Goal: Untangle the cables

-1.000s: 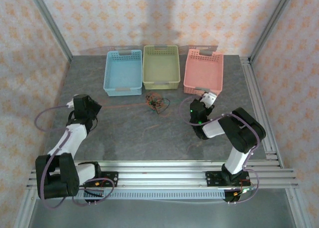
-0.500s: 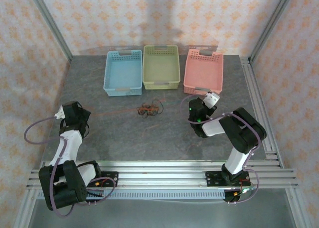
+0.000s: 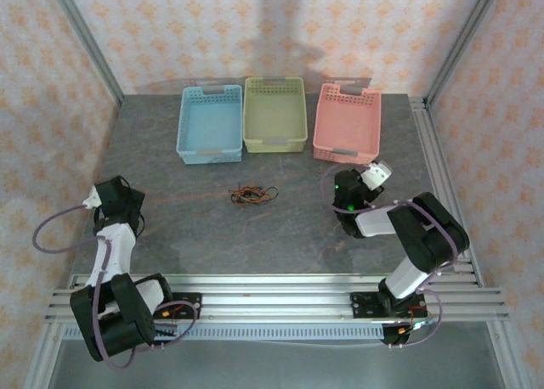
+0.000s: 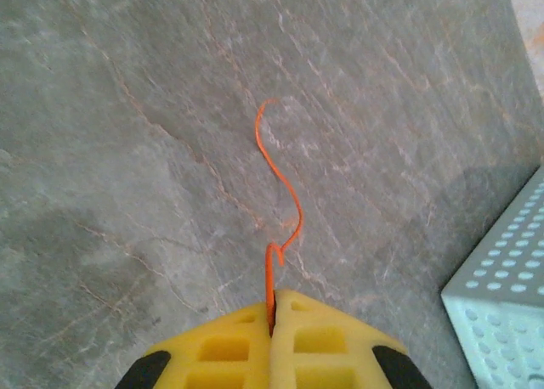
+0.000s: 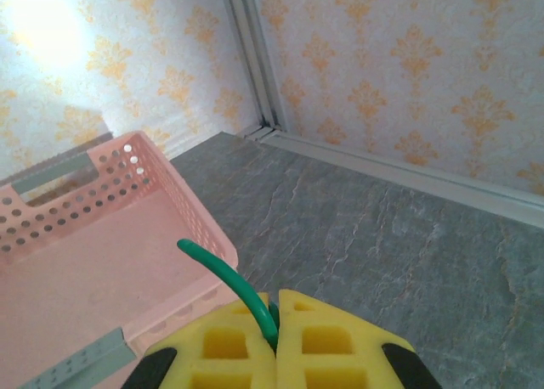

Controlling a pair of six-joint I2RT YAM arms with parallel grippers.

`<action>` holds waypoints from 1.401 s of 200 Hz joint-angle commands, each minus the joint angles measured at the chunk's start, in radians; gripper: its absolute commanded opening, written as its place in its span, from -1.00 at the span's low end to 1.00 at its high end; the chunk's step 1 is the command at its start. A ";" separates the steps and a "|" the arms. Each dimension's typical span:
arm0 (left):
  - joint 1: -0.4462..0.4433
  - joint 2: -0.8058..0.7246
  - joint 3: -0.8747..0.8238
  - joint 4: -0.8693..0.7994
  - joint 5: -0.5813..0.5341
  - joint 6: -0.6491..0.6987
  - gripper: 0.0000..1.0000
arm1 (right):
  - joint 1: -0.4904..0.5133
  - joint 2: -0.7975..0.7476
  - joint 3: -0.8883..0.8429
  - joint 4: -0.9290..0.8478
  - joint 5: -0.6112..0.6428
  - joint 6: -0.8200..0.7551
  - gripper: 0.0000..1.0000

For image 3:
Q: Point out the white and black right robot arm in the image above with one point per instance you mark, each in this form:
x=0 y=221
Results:
x=408 y=274

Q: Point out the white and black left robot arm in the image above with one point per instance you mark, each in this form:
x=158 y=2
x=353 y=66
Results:
x=112 y=253

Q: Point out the pink perforated plastic basket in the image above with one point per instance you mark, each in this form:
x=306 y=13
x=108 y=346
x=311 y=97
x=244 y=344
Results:
x=346 y=117

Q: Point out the green perforated plastic basket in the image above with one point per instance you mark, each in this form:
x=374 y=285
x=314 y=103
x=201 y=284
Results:
x=274 y=113

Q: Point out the blue perforated plastic basket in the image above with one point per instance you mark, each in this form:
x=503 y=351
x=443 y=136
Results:
x=208 y=121

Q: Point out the aluminium side rail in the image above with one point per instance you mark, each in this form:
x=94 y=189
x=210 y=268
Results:
x=438 y=159

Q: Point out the aluminium frame rail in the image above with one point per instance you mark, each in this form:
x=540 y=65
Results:
x=276 y=300

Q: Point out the aluminium frame post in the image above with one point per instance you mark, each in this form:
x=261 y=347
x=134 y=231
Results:
x=459 y=45
x=91 y=49

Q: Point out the aluminium frame leg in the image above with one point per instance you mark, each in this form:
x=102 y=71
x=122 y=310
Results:
x=506 y=355
x=44 y=355

